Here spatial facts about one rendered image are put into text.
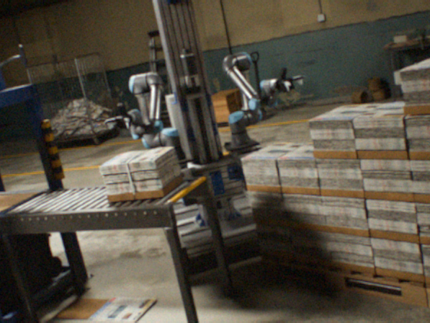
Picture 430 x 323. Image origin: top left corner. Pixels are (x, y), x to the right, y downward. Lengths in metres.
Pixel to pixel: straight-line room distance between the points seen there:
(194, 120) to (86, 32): 8.26
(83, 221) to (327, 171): 1.45
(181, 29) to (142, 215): 1.58
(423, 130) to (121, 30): 9.35
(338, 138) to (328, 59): 6.99
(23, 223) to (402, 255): 2.26
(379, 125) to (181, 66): 1.71
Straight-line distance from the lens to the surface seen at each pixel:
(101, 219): 3.37
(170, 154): 3.43
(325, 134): 3.27
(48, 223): 3.63
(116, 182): 3.41
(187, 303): 3.31
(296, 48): 10.30
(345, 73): 10.15
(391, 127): 3.05
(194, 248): 4.13
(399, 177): 3.12
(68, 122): 11.36
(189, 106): 4.17
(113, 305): 4.06
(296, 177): 3.48
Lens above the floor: 1.66
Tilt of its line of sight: 13 degrees down
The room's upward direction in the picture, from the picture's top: 12 degrees counter-clockwise
